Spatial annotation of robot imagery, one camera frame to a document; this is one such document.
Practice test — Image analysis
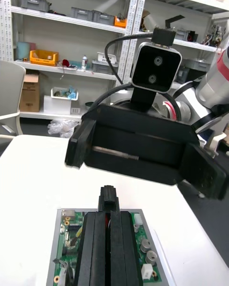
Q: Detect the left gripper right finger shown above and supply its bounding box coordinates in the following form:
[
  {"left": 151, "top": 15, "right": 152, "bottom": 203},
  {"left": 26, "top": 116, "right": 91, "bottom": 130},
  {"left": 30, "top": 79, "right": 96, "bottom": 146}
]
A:
[{"left": 109, "top": 185, "right": 144, "bottom": 286}]

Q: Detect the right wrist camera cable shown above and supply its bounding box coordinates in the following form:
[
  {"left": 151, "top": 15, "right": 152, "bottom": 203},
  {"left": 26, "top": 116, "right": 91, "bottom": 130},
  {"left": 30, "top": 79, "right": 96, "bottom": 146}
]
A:
[{"left": 89, "top": 27, "right": 183, "bottom": 123}]

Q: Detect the pale grey chair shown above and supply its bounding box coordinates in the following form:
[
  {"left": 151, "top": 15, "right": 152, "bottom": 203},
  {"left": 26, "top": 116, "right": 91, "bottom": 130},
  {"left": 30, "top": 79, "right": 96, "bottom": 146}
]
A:
[{"left": 0, "top": 60, "right": 27, "bottom": 148}]

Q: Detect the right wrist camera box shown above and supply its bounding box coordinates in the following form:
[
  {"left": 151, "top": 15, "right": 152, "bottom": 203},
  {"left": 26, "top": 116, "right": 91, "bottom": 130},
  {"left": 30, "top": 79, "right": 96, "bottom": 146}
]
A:
[{"left": 130, "top": 41, "right": 183, "bottom": 113}]

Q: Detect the clear plastic bag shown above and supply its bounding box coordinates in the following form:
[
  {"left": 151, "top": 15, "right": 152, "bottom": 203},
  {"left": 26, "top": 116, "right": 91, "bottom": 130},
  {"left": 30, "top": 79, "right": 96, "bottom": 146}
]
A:
[{"left": 47, "top": 118, "right": 80, "bottom": 139}]

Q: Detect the white metal shelf with goods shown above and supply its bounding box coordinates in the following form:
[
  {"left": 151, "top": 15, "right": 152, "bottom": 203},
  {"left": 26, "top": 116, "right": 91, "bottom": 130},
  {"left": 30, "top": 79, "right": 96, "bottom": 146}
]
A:
[
  {"left": 0, "top": 0, "right": 142, "bottom": 123},
  {"left": 133, "top": 0, "right": 229, "bottom": 101}
]

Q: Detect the green circuit board grey frame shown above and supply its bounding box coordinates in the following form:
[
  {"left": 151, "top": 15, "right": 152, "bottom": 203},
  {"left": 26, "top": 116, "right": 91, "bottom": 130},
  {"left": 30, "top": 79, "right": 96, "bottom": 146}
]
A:
[{"left": 46, "top": 208, "right": 168, "bottom": 286}]

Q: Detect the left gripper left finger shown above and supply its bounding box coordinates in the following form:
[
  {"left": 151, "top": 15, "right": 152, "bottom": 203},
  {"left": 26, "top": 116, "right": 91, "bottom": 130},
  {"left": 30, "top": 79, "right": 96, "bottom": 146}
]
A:
[{"left": 73, "top": 185, "right": 110, "bottom": 286}]

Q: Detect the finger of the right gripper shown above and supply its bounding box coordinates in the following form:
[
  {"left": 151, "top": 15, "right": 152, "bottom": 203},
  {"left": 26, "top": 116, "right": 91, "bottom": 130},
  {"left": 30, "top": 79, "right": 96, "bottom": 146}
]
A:
[
  {"left": 182, "top": 143, "right": 228, "bottom": 201},
  {"left": 64, "top": 118, "right": 97, "bottom": 170}
]

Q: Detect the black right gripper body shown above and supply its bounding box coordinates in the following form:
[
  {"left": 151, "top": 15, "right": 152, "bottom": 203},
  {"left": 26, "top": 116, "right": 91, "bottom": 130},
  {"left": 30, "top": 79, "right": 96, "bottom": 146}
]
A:
[{"left": 82, "top": 103, "right": 200, "bottom": 186}]

